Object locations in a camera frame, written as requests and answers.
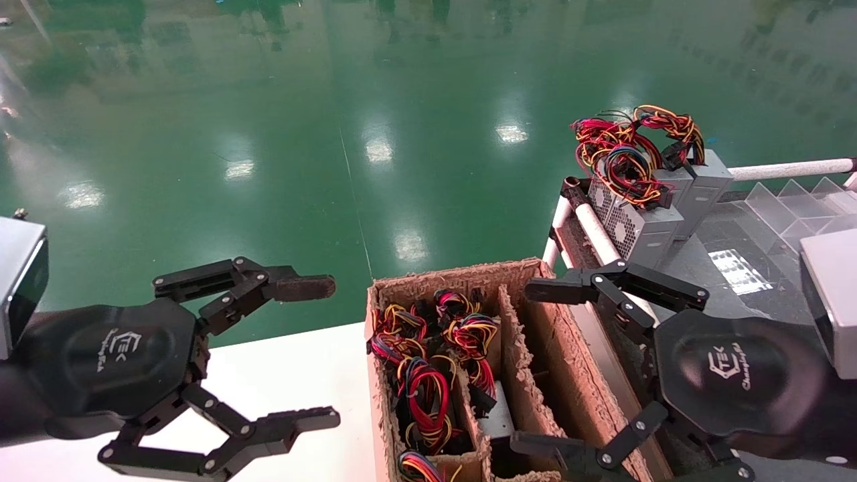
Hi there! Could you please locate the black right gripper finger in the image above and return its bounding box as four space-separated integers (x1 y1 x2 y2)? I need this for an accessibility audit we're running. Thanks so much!
510 400 756 482
524 260 709 342

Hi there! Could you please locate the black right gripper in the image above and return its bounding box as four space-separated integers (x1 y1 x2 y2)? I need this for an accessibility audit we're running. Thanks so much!
653 309 832 440

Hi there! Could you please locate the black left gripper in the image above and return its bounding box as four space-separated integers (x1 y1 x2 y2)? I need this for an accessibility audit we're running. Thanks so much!
20 298 341 482

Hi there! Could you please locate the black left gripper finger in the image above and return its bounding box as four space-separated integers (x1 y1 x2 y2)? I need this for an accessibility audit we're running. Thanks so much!
153 256 337 335

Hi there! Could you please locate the white cart leg pipe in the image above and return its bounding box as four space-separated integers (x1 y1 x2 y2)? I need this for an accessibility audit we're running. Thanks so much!
542 196 571 268

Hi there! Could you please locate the worn brown cardboard box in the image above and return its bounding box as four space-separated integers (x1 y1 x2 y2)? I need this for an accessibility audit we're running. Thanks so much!
365 258 674 482

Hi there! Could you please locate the long cardboard divider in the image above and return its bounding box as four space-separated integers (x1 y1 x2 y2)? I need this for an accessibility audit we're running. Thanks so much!
497 285 570 482

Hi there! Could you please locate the short cardboard divider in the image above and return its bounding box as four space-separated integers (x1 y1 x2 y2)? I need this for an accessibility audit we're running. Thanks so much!
454 375 495 482

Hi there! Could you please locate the black pipe joint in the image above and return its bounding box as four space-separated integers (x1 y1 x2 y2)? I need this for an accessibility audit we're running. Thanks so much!
561 175 593 210

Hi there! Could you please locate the cardboard cross divider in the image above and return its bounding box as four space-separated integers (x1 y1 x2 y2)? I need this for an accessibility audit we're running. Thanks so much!
439 455 484 482

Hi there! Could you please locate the clear acrylic divider tray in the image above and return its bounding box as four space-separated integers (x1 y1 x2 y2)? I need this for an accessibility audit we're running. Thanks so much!
745 176 857 252

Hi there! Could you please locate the white pipe rail frame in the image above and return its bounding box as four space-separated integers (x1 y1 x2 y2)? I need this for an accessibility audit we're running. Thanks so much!
552 194 647 322

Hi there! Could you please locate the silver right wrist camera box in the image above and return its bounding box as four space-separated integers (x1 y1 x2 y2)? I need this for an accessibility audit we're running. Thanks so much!
800 229 857 380

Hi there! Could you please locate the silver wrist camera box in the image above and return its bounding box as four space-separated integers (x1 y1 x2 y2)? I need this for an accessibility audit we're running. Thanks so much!
0 209 49 361
800 229 857 380

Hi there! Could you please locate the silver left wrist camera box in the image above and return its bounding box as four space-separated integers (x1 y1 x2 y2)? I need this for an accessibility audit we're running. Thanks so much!
0 209 49 361

